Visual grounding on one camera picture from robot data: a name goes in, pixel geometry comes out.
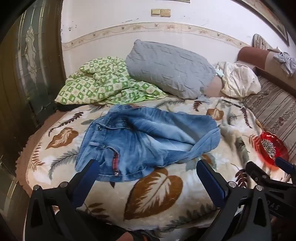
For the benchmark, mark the grey quilted pillow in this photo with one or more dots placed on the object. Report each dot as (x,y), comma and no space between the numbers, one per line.
(166,67)

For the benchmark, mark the blue denim pants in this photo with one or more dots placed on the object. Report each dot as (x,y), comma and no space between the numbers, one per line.
(143,139)

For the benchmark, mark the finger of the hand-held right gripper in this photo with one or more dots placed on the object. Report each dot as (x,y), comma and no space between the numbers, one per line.
(253,169)
(285,164)

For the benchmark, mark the grey crumpled cloth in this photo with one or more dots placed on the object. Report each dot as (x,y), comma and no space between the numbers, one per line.
(284,61)

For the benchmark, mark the small wall picture frame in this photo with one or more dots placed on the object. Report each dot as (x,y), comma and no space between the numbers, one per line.
(182,1)

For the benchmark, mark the large wall picture frame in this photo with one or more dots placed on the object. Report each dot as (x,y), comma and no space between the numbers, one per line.
(277,25)

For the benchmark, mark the light blue small cloth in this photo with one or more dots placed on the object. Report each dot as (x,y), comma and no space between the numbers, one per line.
(219,71)

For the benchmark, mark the red glass dish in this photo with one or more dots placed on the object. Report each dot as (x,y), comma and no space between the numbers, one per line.
(264,139)

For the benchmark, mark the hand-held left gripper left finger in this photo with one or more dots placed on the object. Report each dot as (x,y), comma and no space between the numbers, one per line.
(86,178)

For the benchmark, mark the brown padded headboard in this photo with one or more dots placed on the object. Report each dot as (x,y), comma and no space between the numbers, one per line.
(252,55)

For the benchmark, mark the cream crumpled cloth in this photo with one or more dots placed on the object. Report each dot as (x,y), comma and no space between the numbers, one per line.
(240,81)

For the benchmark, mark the leaf print blanket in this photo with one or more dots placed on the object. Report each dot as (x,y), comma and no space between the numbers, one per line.
(161,192)

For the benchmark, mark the green checked quilt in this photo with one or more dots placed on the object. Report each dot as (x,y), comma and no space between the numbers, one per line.
(97,81)

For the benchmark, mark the patterned cushion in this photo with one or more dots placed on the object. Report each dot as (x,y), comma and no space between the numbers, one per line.
(260,41)

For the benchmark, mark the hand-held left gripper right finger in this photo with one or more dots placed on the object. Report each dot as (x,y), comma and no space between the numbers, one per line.
(211,179)

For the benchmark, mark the striped mattress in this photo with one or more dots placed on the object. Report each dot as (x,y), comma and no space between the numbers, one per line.
(275,109)

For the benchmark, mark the wooden door with glass panel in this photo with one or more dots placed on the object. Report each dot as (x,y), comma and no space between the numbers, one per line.
(32,58)

